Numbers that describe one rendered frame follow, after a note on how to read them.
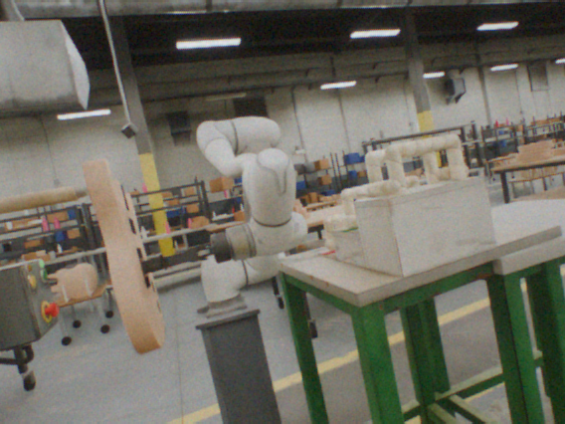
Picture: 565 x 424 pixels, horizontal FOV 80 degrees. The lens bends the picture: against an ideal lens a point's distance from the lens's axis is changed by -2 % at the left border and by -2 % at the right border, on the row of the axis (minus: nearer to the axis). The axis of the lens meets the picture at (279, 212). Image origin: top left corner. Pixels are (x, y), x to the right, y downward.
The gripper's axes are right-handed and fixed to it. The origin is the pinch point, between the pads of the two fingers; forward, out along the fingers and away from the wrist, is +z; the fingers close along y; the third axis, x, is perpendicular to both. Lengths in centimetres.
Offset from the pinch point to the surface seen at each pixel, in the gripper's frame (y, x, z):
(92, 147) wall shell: 1056, 400, 169
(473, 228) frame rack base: -26, -10, -72
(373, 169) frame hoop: -18, 9, -55
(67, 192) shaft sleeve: -9.1, 19.0, 10.7
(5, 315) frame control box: 14.1, -2.9, 35.3
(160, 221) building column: 675, 85, 11
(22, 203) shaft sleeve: -9.1, 18.5, 18.9
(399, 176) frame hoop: -26, 5, -56
